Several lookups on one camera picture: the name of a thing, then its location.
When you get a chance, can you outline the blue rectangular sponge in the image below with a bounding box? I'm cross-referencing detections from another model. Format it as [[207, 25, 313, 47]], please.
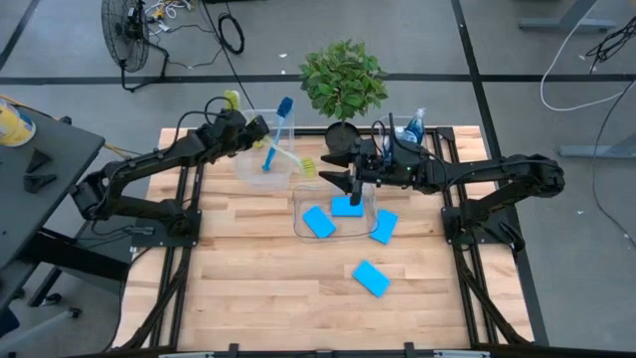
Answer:
[[351, 260, 393, 299], [330, 194, 366, 219], [368, 208, 400, 247], [301, 205, 338, 241]]

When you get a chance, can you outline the green plant in black pot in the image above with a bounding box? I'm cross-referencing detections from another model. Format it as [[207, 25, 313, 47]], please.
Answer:
[[297, 39, 391, 155]]

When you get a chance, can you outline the blue dish brush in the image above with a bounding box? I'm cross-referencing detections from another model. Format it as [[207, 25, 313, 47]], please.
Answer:
[[260, 95, 295, 173]]

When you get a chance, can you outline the black aluminium table frame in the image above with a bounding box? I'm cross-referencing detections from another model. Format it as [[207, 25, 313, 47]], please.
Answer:
[[118, 126, 534, 358]]

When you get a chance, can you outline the coiled black cable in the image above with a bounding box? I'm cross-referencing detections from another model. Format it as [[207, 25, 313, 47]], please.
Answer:
[[217, 12, 246, 56]]

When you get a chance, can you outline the tangle of white cables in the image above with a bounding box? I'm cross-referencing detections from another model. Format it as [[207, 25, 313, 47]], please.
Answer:
[[146, 0, 200, 34]]

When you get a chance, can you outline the black plastic wedge part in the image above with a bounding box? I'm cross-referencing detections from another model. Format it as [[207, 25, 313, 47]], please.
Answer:
[[23, 172, 59, 194], [25, 147, 54, 174]]

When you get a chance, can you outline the black cable bundle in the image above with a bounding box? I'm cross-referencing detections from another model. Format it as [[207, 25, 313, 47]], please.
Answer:
[[585, 14, 636, 66]]

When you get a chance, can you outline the clear bin with curved rim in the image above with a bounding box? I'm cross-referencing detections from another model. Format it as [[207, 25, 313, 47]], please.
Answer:
[[291, 183, 379, 244]]

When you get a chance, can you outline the grey desk foot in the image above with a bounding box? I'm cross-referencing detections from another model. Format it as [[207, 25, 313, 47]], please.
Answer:
[[519, 0, 617, 31], [558, 132, 636, 160]]

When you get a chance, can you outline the black standing fan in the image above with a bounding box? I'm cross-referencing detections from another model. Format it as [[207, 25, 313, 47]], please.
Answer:
[[101, 0, 170, 93]]

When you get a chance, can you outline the long black cable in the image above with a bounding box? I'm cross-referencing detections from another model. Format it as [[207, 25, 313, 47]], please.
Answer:
[[201, 0, 257, 112]]

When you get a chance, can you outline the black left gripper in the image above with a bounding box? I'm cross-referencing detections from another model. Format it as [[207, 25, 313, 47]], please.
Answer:
[[211, 109, 272, 153]]

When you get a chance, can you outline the narrow clear plastic bin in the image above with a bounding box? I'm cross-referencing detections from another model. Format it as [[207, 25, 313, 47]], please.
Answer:
[[377, 114, 431, 166]]

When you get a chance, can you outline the white cable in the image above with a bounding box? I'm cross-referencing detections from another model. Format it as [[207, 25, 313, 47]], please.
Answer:
[[540, 0, 636, 112]]

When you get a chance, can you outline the yellow cable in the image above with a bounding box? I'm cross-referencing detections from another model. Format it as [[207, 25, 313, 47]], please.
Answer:
[[103, 142, 153, 175]]

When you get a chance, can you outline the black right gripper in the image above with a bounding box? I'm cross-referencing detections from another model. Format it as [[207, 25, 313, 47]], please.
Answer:
[[318, 138, 397, 208]]

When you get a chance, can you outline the dark grey desk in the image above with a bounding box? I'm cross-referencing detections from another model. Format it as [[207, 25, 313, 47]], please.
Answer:
[[0, 98, 150, 358]]

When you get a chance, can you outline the tall clear plastic bin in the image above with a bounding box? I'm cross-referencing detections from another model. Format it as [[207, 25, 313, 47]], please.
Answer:
[[234, 107, 298, 190]]

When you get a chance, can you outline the thin black cable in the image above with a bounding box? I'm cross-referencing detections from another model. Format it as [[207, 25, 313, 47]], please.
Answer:
[[590, 79, 636, 249]]

